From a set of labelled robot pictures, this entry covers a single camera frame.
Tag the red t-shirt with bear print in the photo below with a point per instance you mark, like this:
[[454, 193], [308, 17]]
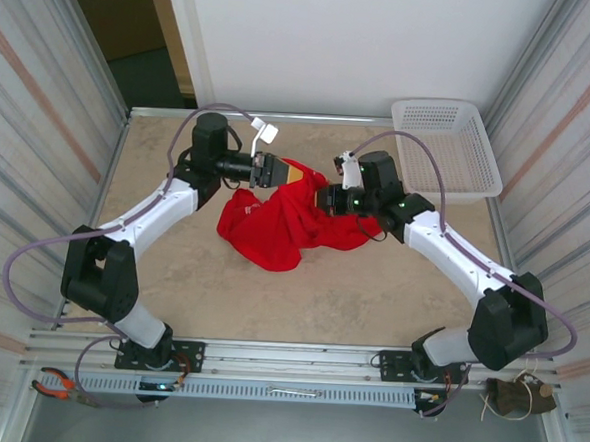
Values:
[[284, 225]]

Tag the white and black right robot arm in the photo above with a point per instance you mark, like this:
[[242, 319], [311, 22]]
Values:
[[509, 324]]

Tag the aluminium table edge bar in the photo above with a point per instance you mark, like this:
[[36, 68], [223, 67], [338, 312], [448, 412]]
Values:
[[321, 118]]

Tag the white perforated plastic basket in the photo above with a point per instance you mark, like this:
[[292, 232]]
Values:
[[459, 156]]

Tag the small silver wrench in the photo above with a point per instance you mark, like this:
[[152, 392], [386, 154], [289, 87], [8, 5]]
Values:
[[294, 391]]

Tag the small circuit board green light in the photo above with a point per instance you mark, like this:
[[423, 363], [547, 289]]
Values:
[[159, 386]]

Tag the white door frame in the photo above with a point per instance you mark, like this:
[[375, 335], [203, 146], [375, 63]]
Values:
[[192, 49]]

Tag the aluminium mounting rail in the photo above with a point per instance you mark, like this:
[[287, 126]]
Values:
[[292, 356]]

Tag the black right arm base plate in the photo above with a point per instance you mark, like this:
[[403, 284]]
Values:
[[391, 367]]

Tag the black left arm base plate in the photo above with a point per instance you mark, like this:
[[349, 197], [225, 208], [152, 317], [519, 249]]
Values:
[[191, 355]]

